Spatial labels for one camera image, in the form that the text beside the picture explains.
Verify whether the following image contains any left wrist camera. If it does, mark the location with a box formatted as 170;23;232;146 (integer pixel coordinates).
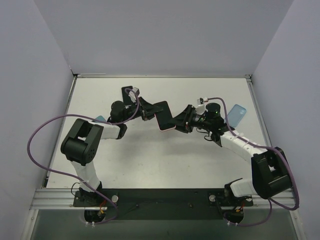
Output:
128;87;140;102

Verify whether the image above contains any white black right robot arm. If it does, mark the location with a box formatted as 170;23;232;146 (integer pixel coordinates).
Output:
169;103;293;200

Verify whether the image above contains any light blue phone case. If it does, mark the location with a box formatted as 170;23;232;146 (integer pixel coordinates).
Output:
226;104;247;128

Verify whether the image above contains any aluminium front rail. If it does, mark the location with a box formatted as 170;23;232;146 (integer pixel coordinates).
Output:
29;187;300;210

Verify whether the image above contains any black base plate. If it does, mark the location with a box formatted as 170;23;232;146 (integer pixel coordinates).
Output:
84;188;244;221

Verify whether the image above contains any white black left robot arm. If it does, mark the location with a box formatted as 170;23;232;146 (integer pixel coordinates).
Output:
60;97;164;206

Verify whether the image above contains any phone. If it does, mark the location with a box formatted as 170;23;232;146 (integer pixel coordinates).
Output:
121;85;134;106
154;101;176;132

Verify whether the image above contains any phone in grey case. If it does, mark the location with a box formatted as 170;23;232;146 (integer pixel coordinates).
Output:
121;85;134;106

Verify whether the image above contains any teal smartphone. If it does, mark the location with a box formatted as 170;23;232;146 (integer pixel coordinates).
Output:
94;115;106;123

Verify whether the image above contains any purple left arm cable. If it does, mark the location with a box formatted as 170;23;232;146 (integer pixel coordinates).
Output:
26;89;141;225

